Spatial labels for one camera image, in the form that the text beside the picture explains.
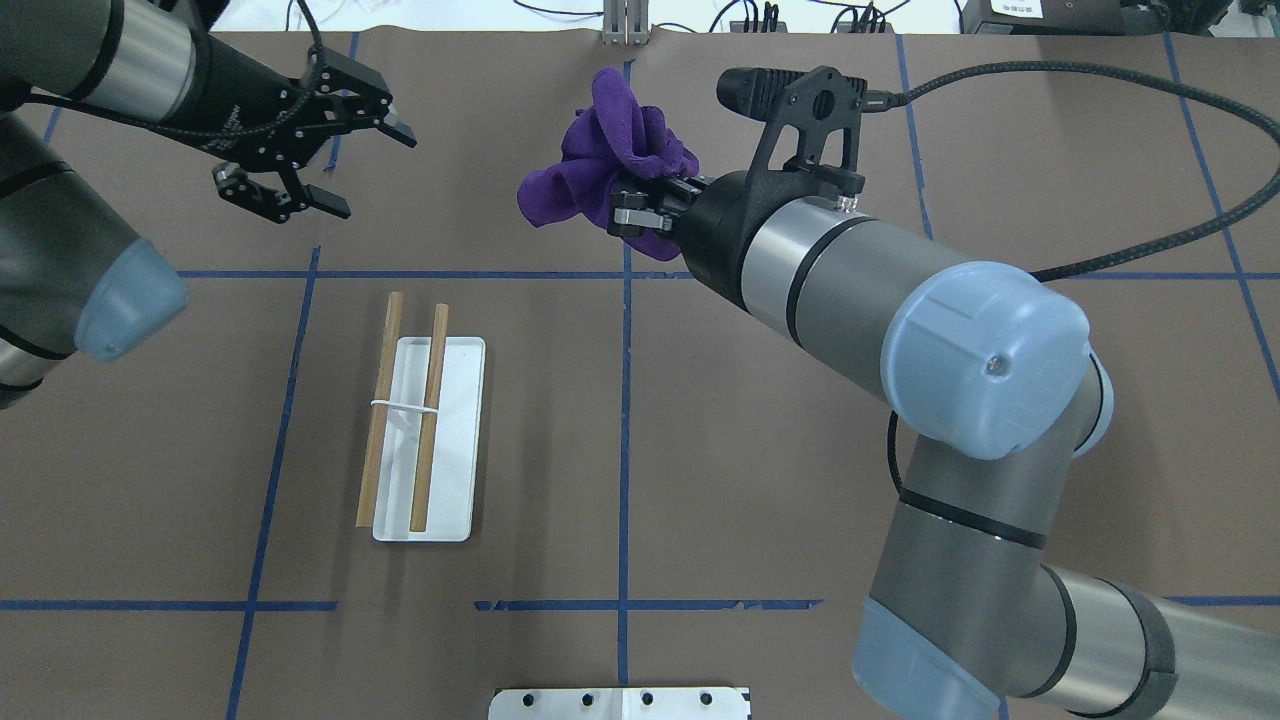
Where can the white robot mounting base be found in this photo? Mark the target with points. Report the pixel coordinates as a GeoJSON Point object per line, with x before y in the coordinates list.
{"type": "Point", "coordinates": [663, 702]}

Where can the right wooden rack rod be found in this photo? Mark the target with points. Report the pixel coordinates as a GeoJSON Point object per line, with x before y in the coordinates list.
{"type": "Point", "coordinates": [370, 473]}

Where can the white towel rack base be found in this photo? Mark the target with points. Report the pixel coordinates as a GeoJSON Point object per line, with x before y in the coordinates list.
{"type": "Point", "coordinates": [452, 493]}

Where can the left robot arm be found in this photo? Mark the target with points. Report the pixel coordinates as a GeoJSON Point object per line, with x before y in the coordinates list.
{"type": "Point", "coordinates": [94, 86]}

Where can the white rack support bracket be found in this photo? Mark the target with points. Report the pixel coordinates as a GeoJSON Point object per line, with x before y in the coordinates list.
{"type": "Point", "coordinates": [405, 412]}

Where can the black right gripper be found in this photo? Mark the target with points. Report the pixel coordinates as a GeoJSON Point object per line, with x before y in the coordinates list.
{"type": "Point", "coordinates": [722, 223]}

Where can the purple microfiber towel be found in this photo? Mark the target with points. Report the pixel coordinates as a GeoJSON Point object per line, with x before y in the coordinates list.
{"type": "Point", "coordinates": [614, 138]}

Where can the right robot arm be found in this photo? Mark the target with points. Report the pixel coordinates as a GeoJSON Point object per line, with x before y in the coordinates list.
{"type": "Point", "coordinates": [996, 373]}

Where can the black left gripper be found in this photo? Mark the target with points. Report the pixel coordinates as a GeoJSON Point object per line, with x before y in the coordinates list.
{"type": "Point", "coordinates": [232, 105]}

